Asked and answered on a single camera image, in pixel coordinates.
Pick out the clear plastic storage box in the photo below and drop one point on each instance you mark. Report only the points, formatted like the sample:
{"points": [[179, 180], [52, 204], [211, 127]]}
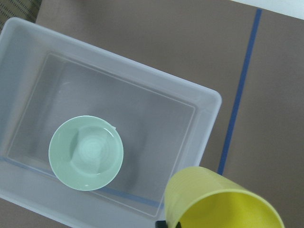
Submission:
{"points": [[46, 79]]}

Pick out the green ceramic bowl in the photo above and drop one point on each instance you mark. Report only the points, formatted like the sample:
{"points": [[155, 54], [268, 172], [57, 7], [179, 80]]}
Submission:
{"points": [[86, 153]]}

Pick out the yellow plastic cup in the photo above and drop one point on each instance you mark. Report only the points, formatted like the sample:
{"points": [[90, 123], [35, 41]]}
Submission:
{"points": [[200, 198]]}

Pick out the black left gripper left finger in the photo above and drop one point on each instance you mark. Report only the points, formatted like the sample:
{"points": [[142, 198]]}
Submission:
{"points": [[160, 224]]}

